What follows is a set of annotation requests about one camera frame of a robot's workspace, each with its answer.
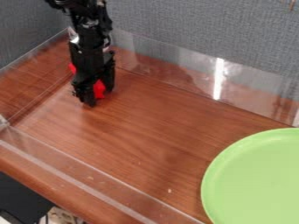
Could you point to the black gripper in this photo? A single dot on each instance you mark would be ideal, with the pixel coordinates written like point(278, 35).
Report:
point(94, 60)

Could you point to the red plastic block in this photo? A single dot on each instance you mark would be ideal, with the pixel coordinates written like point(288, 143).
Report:
point(99, 87)

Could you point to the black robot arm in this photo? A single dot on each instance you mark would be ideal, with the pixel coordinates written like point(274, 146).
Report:
point(89, 14)

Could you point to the green plate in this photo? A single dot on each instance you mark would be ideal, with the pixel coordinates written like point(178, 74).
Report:
point(250, 186)

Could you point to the black box under table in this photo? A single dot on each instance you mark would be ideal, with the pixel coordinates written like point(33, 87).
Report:
point(21, 201)

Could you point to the white power strip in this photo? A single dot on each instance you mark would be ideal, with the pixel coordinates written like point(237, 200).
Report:
point(61, 216)

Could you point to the clear acrylic barrier wall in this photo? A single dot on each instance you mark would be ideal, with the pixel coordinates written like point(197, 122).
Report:
point(123, 162)

